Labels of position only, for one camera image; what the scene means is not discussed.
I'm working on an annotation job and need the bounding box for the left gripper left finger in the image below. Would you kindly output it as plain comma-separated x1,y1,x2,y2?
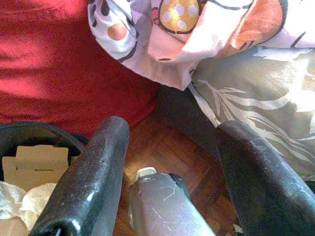
28,116,130,236

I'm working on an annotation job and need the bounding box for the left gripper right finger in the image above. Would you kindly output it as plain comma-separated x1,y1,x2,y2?
215,120,315,236

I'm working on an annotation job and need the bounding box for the cardboard box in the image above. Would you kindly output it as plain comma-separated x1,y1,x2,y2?
1,145,81,192

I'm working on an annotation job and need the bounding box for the clear plastic wrap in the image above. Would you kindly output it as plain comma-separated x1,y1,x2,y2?
0,181,59,231

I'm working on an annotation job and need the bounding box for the black bin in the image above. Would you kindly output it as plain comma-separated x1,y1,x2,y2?
0,121,90,236

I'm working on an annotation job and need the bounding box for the beige leaf print bedsheet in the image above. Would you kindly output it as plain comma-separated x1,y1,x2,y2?
188,46,315,181

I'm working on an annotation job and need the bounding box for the large red cushion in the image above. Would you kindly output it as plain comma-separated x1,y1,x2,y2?
0,0,159,140

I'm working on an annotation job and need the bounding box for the pink cartoon print blanket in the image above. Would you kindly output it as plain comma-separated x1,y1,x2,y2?
88,0,315,91

